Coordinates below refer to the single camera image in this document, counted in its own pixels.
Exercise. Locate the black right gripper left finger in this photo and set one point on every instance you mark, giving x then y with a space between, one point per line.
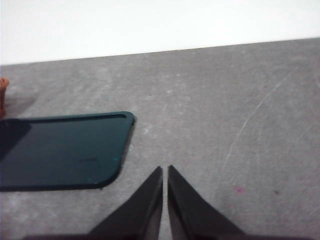
140 215

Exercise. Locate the brown wicker basket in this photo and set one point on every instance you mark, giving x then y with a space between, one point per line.
3 100

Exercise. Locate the dark green rectangular tray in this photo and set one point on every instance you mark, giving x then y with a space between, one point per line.
62 152

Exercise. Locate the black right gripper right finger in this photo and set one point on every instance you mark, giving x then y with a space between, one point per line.
190 215

